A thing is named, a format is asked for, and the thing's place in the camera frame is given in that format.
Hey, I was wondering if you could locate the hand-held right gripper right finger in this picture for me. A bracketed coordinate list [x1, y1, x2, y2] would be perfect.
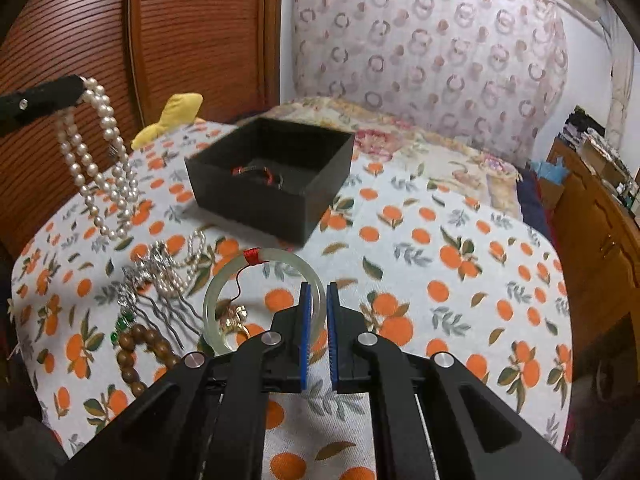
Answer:
[326, 282, 584, 480]

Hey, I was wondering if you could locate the ring patterned curtain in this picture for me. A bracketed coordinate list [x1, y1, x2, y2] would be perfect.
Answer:
[291, 0, 569, 167]

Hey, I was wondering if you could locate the pale green jade bangle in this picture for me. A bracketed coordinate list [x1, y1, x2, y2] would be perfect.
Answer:
[202, 247, 327, 357]

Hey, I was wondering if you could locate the dark blue cloth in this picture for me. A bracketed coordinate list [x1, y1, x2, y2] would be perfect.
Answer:
[516, 169, 553, 233]

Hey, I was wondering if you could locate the yellow plush toy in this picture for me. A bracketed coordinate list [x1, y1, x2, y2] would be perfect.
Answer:
[130, 92, 204, 151]

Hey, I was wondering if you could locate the red-brown wooden wardrobe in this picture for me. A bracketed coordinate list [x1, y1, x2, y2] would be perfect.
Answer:
[0, 0, 284, 262]

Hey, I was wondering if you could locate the silver hair comb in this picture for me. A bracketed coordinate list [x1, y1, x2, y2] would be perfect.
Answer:
[116, 241, 195, 350]

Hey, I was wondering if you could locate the brown wooden bead bracelet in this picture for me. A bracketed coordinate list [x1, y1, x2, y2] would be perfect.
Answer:
[114, 323, 182, 397]

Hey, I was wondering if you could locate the floral quilt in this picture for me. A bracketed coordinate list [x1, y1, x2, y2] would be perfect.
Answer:
[234, 97, 526, 222]

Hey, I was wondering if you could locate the orange print cloth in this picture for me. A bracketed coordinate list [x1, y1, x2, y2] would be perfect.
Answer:
[10, 119, 574, 480]

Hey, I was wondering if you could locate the black jewelry box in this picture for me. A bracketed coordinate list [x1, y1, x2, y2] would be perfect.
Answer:
[183, 115, 357, 249]

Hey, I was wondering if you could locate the large white pearl necklace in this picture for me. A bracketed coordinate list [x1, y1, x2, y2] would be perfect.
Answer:
[54, 76, 144, 241]

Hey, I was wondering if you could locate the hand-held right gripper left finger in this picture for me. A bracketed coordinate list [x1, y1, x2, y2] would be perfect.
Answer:
[55, 282, 314, 480]

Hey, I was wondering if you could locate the green bead jewelry piece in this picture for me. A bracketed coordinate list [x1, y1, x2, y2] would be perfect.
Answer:
[111, 313, 135, 345]

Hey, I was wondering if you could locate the small pearl strand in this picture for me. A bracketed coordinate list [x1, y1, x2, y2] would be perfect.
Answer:
[154, 229, 210, 300]

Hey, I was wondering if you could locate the red and black bracelet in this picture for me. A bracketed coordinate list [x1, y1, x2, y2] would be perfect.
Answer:
[231, 162, 287, 187]

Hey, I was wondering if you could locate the blue bag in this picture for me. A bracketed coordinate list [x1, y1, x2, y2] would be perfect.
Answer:
[531, 157, 572, 183]

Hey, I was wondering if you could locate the wooden cabinet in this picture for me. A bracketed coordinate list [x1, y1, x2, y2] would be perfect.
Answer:
[544, 136, 640, 378]

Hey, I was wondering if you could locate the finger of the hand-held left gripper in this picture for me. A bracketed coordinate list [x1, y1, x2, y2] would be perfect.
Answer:
[0, 74, 87, 138]

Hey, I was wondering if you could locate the gold charm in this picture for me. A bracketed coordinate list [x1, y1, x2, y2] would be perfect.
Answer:
[219, 304, 252, 337]

